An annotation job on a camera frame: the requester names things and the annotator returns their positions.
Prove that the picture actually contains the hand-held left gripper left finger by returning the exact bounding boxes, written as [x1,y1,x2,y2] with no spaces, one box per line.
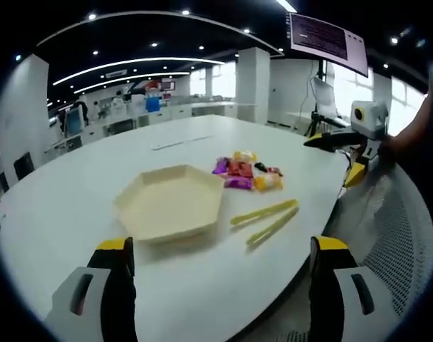
[41,236,137,342]

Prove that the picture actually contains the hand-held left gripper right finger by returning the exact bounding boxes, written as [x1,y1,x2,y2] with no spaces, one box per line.
[308,234,382,342]

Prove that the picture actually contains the pile of snack food packets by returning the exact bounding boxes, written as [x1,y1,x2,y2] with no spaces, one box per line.
[212,150,286,192]

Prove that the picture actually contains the yellow-green food tongs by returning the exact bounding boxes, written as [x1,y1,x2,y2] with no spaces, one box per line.
[229,198,300,247]

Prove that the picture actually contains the beige hexagonal container tray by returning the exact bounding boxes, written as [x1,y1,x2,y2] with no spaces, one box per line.
[113,164,226,246]

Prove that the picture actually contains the white chair backrest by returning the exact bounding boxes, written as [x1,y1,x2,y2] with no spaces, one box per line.
[310,76,338,115]

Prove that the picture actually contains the white mesh office chair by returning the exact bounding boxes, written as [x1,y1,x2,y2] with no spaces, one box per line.
[328,159,433,342]

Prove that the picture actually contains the hanging computer monitor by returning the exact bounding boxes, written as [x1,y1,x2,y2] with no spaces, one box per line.
[286,11,369,78]

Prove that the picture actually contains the black office chair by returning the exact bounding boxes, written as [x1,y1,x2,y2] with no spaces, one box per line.
[12,151,35,181]

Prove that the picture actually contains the white counter desk row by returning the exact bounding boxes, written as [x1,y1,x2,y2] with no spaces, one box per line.
[45,100,239,157]

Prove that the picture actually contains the blue box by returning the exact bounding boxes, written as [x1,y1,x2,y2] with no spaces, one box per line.
[145,95,162,113]

